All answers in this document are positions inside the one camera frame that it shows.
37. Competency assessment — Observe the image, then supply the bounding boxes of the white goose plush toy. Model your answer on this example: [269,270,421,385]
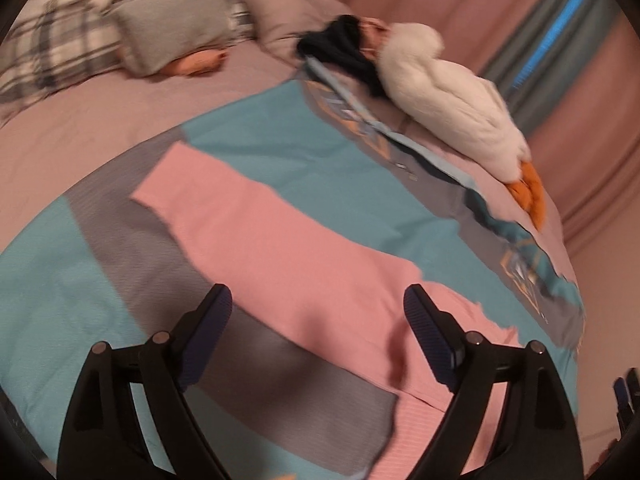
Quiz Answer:
[367,22,546,228]

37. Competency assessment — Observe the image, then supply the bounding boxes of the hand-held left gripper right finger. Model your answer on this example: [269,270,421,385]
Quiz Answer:
[402,284,586,480]

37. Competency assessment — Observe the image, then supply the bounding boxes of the grey pillow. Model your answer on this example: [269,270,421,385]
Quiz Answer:
[111,0,241,76]

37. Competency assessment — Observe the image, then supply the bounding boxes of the dark navy cloth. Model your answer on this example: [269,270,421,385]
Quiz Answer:
[296,15,388,101]

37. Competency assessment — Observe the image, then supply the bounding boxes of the pink curtain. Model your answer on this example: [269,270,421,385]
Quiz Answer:
[320,0,640,281]

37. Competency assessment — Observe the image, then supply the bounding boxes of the grey curtain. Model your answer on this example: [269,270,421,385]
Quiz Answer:
[475,0,628,136]

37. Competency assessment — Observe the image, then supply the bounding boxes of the teal and grey patterned blanket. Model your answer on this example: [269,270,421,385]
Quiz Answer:
[0,55,588,480]

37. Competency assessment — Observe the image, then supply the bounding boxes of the pink knit garment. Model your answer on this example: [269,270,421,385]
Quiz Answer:
[129,141,521,480]

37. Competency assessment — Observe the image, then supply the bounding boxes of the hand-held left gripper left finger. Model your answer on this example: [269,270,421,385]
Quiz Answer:
[56,283,236,480]

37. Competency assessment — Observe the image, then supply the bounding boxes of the peach plush toy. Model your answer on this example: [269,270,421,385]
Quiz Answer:
[162,45,231,78]

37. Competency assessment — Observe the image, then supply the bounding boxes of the mauve pillow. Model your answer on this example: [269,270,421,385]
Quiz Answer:
[244,0,351,58]

